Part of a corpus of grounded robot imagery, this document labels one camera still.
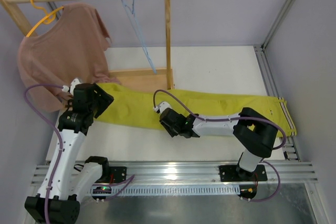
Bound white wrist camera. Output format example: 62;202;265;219
153;101;172;114
61;78;82;95

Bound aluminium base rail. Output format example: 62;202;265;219
30;161;318;186

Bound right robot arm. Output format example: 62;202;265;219
158;108;278;181

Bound pink t-shirt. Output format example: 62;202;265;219
17;3;119;112

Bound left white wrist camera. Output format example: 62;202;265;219
61;78;82;95

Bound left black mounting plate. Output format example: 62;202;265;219
104;166;127;184

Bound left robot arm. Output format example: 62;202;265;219
25;79;114;223

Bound slotted cable duct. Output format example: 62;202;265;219
41;184;241;196

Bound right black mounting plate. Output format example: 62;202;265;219
218;165;268;182

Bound wooden clothes rack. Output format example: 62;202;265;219
1;0;174;92

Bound light blue wire hanger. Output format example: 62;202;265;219
121;0;158;74

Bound yellow plastic hanger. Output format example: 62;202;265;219
26;0;65;38

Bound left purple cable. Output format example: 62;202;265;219
24;84;136;224

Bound yellow-green trousers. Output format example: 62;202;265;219
98;83;297;136

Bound aluminium frame profile right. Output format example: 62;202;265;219
253;0;312;161

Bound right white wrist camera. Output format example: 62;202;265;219
153;101;172;114

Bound black mounting plate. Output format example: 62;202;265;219
218;165;268;182
104;166;127;184

